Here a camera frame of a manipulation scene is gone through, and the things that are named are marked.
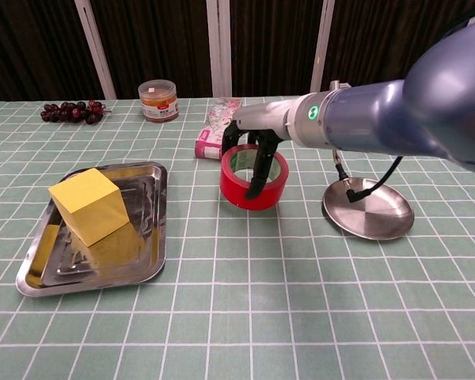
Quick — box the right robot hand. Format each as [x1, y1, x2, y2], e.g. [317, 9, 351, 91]
[220, 97, 298, 200]

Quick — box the red tape roll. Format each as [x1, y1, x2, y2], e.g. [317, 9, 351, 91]
[219, 143, 290, 213]

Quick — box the yellow foam cube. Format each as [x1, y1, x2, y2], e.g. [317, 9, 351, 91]
[47, 167, 131, 248]

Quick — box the pink floral long box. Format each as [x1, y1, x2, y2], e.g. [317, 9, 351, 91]
[193, 97, 244, 162]

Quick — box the clear jar with orange contents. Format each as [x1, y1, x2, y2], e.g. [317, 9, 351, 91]
[138, 78, 180, 124]

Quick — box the dark curtain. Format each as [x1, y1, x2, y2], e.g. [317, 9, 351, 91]
[0, 0, 475, 103]

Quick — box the round steel plate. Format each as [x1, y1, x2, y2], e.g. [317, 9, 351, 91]
[322, 177, 416, 241]

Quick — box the rectangular steel tray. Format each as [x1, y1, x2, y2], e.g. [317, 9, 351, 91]
[15, 160, 169, 298]

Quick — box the green checked tablecloth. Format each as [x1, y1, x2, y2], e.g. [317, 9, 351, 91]
[0, 89, 475, 380]

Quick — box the dark red grape bunch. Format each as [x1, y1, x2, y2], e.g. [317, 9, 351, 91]
[40, 99, 112, 125]

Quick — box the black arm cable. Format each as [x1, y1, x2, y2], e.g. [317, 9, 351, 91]
[331, 148, 405, 203]

